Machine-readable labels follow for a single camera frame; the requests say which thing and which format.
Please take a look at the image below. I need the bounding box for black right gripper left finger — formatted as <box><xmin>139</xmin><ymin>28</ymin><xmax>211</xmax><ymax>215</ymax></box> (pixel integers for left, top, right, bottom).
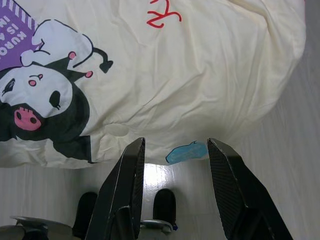
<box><xmin>84</xmin><ymin>136</ymin><xmax>147</xmax><ymax>240</ymax></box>

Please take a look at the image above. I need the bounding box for cream cartoon print quilt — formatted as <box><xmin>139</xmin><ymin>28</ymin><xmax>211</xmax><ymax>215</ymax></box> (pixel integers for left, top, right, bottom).
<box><xmin>0</xmin><ymin>0</ymin><xmax>307</xmax><ymax>170</ymax></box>

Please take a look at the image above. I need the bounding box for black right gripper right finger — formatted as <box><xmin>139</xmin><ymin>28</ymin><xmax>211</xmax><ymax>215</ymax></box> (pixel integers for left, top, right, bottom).
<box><xmin>206</xmin><ymin>137</ymin><xmax>294</xmax><ymax>240</ymax></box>

